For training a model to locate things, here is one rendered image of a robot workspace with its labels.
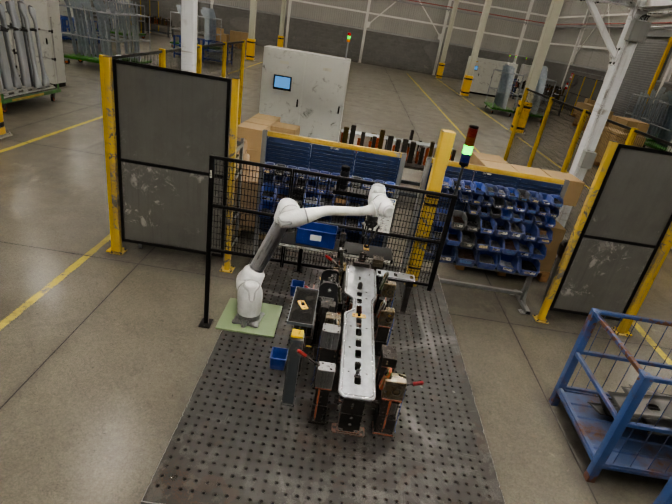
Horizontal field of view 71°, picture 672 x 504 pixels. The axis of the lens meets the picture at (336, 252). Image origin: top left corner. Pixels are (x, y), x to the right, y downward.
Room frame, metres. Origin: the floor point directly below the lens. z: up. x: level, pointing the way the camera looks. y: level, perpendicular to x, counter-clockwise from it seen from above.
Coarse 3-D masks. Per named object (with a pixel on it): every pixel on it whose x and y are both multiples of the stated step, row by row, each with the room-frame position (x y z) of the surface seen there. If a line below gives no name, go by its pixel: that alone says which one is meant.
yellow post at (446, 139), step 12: (444, 132) 3.50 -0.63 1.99; (444, 144) 3.50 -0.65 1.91; (444, 156) 3.50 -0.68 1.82; (432, 168) 3.55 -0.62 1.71; (444, 168) 3.51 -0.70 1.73; (432, 180) 3.50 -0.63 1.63; (432, 204) 3.50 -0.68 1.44; (420, 216) 3.55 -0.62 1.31; (432, 216) 3.50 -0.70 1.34; (420, 228) 3.50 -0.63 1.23; (420, 252) 3.50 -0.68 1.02; (420, 264) 3.50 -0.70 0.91
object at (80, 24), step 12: (72, 0) 16.62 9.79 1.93; (84, 0) 16.27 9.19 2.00; (96, 0) 16.44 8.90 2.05; (72, 24) 16.65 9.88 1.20; (84, 24) 16.58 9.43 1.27; (108, 24) 16.71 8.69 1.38; (72, 36) 16.54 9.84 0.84; (96, 36) 16.67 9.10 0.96; (108, 36) 16.61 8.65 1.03; (84, 48) 16.62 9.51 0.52; (96, 48) 16.56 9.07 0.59; (108, 48) 16.55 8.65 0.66
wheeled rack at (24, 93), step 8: (16, 64) 10.83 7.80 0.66; (56, 72) 10.83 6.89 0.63; (0, 80) 9.01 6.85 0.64; (0, 88) 9.00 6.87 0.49; (16, 88) 9.92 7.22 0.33; (24, 88) 10.12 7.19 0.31; (32, 88) 10.21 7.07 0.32; (48, 88) 10.59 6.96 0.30; (56, 88) 10.84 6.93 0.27; (8, 96) 9.25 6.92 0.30; (16, 96) 9.46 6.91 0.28; (24, 96) 9.60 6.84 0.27; (32, 96) 9.84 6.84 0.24
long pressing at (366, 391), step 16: (352, 272) 3.00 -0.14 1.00; (368, 272) 3.04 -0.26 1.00; (352, 288) 2.77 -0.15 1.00; (368, 288) 2.81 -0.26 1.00; (352, 304) 2.57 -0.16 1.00; (368, 304) 2.60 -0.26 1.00; (352, 320) 2.39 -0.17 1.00; (368, 320) 2.42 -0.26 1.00; (352, 336) 2.23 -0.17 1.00; (368, 336) 2.25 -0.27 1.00; (352, 352) 2.08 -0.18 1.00; (368, 352) 2.10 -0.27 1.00; (352, 368) 1.95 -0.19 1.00; (368, 368) 1.97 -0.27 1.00; (352, 384) 1.83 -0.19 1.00; (368, 384) 1.85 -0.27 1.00; (368, 400) 1.74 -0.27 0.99
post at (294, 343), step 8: (304, 336) 1.98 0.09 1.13; (296, 344) 1.92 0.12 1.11; (288, 352) 1.92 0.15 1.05; (296, 352) 1.92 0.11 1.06; (288, 360) 1.93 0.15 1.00; (296, 360) 1.93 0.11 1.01; (288, 368) 1.93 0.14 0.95; (296, 368) 1.93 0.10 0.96; (288, 376) 1.93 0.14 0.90; (296, 376) 1.93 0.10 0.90; (288, 384) 1.93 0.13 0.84; (288, 392) 1.93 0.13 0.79; (288, 400) 1.93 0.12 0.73
